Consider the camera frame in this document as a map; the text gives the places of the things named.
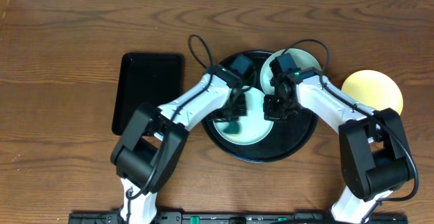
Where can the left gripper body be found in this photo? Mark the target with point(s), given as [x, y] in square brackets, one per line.
[233, 115]

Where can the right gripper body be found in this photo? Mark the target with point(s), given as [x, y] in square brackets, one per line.
[278, 110]

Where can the green sponge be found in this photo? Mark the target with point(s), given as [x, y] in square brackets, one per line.
[232, 128]

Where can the light blue plate bottom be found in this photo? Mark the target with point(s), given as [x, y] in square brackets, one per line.
[253, 126]

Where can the light blue plate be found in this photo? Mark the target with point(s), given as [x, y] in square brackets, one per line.
[253, 126]
[302, 59]

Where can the yellow plate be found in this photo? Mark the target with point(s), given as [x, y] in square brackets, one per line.
[374, 89]

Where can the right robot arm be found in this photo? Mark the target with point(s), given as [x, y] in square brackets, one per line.
[374, 153]

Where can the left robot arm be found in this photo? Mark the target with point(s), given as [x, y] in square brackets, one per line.
[149, 148]

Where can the black round tray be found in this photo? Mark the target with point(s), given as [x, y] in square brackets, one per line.
[284, 139]

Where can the black rectangular tray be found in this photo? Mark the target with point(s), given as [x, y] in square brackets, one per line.
[146, 77]

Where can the light blue plate top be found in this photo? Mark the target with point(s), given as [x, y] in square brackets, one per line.
[302, 59]

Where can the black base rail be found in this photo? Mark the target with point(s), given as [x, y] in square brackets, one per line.
[201, 218]

